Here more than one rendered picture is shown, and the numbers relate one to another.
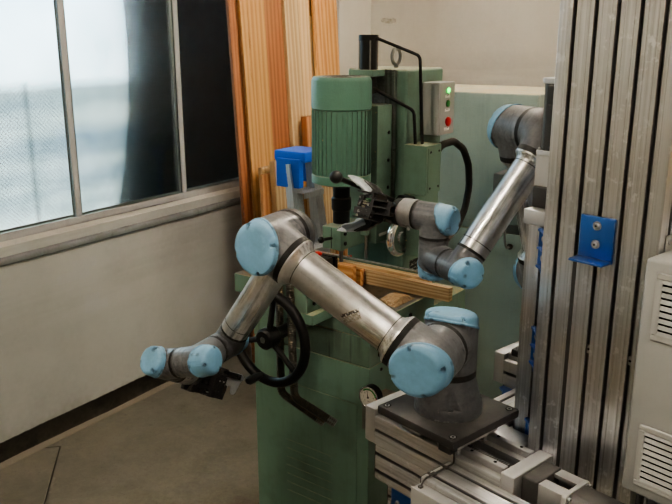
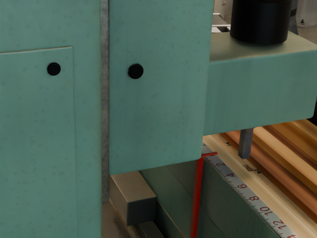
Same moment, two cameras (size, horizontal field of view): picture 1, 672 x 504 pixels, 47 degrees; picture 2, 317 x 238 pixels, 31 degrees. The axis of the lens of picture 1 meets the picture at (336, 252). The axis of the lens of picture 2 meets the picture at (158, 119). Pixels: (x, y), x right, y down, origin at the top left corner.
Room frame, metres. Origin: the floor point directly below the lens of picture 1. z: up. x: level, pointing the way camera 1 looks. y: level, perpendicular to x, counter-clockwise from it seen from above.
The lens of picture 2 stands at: (2.76, 0.15, 1.23)
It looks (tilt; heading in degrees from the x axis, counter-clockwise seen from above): 26 degrees down; 209
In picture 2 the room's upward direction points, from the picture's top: 2 degrees clockwise
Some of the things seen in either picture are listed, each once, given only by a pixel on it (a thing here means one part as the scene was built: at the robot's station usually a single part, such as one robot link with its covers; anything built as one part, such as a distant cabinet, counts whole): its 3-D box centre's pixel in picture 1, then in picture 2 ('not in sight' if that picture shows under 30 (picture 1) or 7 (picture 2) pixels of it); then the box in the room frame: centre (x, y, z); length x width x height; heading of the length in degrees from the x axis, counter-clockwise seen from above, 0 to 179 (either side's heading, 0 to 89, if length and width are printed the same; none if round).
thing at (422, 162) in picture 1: (422, 168); not in sight; (2.36, -0.27, 1.23); 0.09 x 0.08 x 0.15; 143
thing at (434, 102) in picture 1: (438, 107); not in sight; (2.45, -0.32, 1.40); 0.10 x 0.06 x 0.16; 143
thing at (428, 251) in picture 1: (436, 258); not in sight; (1.87, -0.25, 1.08); 0.11 x 0.08 x 0.11; 23
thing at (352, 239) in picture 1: (345, 236); (232, 86); (2.29, -0.03, 1.03); 0.14 x 0.07 x 0.09; 143
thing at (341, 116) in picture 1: (341, 130); not in sight; (2.28, -0.02, 1.35); 0.18 x 0.18 x 0.31
